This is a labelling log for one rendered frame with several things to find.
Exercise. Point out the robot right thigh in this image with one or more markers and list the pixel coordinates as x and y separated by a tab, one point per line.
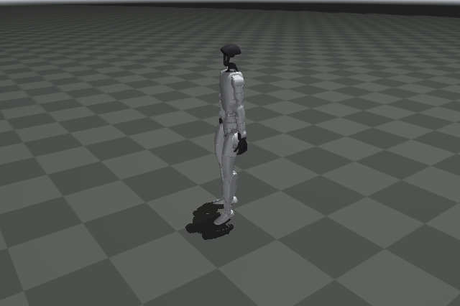
219	142

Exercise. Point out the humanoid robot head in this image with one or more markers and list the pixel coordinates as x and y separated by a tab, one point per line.
230	51

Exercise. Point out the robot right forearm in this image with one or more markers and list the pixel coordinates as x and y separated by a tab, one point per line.
221	112

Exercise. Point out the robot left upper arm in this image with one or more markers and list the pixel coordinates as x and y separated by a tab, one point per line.
237	83

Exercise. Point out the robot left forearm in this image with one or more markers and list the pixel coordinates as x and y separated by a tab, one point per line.
240	125

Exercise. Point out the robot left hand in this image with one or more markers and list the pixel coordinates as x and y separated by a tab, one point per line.
242	145

